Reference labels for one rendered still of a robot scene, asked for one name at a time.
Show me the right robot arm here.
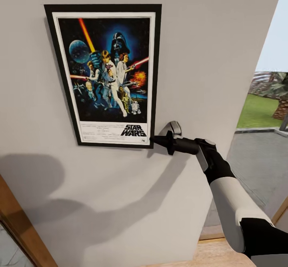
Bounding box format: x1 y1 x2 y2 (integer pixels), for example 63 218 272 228
149 121 288 267

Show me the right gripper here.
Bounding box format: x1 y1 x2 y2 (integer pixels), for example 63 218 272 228
149 130 190 155

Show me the poster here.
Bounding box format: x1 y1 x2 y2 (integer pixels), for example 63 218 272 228
44 4 162 149

